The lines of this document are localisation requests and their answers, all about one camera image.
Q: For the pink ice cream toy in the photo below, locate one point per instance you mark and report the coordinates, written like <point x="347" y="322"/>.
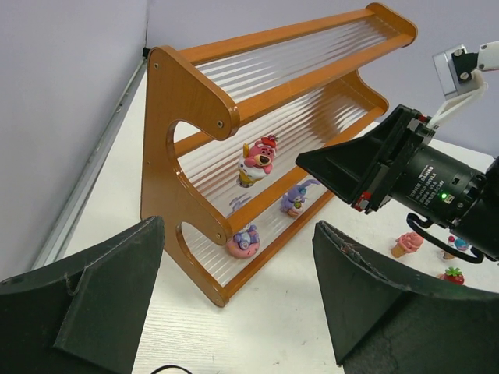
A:
<point x="407" y="243"/>

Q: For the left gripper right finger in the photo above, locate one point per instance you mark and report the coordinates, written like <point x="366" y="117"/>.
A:
<point x="386" y="317"/>

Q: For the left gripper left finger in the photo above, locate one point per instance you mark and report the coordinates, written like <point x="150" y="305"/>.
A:
<point x="84" y="313"/>

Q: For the small purple bunny toy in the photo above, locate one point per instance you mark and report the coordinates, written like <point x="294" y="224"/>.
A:
<point x="293" y="201"/>

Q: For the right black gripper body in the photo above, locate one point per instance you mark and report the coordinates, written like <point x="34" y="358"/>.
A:
<point x="427" y="181"/>

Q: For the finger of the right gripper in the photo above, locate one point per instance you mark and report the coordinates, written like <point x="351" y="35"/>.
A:
<point x="345" y="168"/>

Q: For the strawberry bear donut toy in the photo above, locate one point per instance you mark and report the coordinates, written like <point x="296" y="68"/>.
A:
<point x="453" y="275"/>

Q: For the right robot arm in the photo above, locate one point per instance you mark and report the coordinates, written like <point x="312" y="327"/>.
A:
<point x="483" y="236"/>

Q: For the purple bunny sitting donut toy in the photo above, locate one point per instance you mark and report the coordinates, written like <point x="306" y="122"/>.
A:
<point x="245" y="243"/>

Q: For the blue cupcake toy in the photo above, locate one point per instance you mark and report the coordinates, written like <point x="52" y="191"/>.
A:
<point x="455" y="243"/>

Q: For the orange three-tier acrylic shelf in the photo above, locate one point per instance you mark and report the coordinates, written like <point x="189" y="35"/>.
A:
<point x="299" y="82"/>

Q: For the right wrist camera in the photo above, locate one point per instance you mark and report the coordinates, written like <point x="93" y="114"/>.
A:
<point x="461" y="77"/>

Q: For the pink bear cupcake toy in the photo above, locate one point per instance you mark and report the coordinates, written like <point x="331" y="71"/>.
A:
<point x="256" y="162"/>

